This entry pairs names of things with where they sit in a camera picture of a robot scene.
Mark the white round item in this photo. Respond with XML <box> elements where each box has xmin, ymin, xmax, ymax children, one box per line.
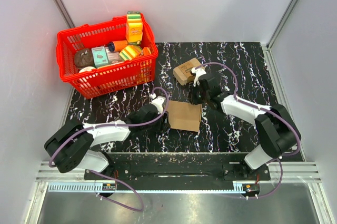
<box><xmin>79</xmin><ymin>66</ymin><xmax>96</xmax><ymax>73</ymax></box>

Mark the pink packaged item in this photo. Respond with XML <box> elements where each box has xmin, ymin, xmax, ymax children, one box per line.
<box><xmin>107</xmin><ymin>52</ymin><xmax>123</xmax><ymax>65</ymax></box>

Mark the kitchen scouring pads pack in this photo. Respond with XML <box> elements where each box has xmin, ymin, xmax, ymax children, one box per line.
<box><xmin>173</xmin><ymin>58</ymin><xmax>201</xmax><ymax>85</ymax></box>

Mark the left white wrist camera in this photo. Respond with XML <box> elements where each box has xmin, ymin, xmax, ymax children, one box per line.
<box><xmin>150</xmin><ymin>94</ymin><xmax>166</xmax><ymax>114</ymax></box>

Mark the teal small box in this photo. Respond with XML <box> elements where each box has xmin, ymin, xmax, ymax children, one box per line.
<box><xmin>91</xmin><ymin>46</ymin><xmax>109</xmax><ymax>68</ymax></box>

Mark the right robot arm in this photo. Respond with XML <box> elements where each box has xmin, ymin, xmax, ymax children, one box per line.
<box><xmin>190</xmin><ymin>69</ymin><xmax>301</xmax><ymax>180</ymax></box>

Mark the yellow green striped sponge pack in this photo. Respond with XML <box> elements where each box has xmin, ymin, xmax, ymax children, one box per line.
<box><xmin>119</xmin><ymin>45</ymin><xmax>142</xmax><ymax>61</ymax></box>

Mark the red plastic shopping basket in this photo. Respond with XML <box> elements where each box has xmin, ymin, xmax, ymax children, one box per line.
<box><xmin>56</xmin><ymin>16</ymin><xmax>158</xmax><ymax>99</ymax></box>

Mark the orange snack packet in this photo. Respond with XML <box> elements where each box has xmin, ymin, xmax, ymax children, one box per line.
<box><xmin>140</xmin><ymin>47</ymin><xmax>151</xmax><ymax>56</ymax></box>

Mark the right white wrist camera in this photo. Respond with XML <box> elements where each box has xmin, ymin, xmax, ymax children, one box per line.
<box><xmin>191</xmin><ymin>67</ymin><xmax>206</xmax><ymax>87</ymax></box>

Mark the brown round bread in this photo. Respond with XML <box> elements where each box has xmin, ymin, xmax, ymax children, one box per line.
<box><xmin>73</xmin><ymin>48</ymin><xmax>94</xmax><ymax>69</ymax></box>

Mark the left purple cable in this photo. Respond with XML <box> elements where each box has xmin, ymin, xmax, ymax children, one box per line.
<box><xmin>48</xmin><ymin>86</ymin><xmax>170</xmax><ymax>213</ymax></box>

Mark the orange yellow juice carton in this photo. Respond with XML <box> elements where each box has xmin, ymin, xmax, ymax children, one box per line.
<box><xmin>126</xmin><ymin>11</ymin><xmax>143</xmax><ymax>45</ymax></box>

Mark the brown cardboard box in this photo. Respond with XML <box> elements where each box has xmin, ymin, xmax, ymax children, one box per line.
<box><xmin>167</xmin><ymin>100</ymin><xmax>202</xmax><ymax>132</ymax></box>

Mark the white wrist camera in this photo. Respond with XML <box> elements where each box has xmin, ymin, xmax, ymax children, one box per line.
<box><xmin>150</xmin><ymin>94</ymin><xmax>166</xmax><ymax>114</ymax></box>
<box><xmin>191</xmin><ymin>67</ymin><xmax>206</xmax><ymax>87</ymax></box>

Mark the orange cylindrical can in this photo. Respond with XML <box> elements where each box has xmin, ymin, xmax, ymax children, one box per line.
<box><xmin>107</xmin><ymin>40</ymin><xmax>128</xmax><ymax>52</ymax></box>

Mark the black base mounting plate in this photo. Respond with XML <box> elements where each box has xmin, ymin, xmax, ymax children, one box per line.
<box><xmin>83</xmin><ymin>152</ymin><xmax>271</xmax><ymax>181</ymax></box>

